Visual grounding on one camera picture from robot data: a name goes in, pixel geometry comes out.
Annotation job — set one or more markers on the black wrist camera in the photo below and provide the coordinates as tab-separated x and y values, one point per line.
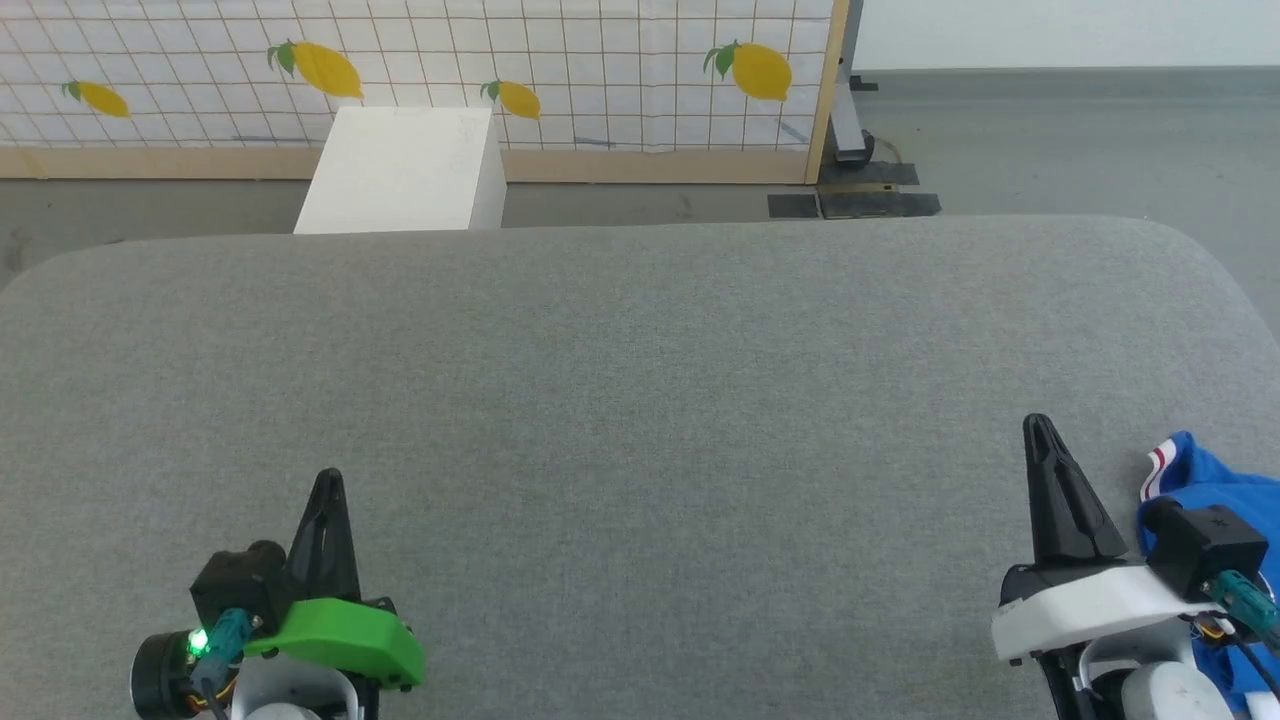
1205	540
235	580

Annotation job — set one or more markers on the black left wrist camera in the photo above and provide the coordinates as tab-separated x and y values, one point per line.
235	580

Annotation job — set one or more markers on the grey metal panel stand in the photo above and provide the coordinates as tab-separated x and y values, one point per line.
848	110

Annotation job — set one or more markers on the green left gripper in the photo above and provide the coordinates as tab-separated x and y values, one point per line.
340	630

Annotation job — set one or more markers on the white box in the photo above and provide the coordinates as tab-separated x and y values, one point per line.
400	170

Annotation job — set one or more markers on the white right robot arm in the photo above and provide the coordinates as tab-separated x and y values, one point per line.
1160	695

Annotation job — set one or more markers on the lemon print tile backdrop panel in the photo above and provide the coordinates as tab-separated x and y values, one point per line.
600	60

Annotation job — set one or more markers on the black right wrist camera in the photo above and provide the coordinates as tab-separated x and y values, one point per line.
1205	540

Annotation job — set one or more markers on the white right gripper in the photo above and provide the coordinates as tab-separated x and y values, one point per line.
1080	600

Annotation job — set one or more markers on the grey fabric sofa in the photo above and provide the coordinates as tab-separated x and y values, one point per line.
640	400

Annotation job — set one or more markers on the blue jersey with white-red trim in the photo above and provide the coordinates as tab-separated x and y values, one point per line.
1225	485

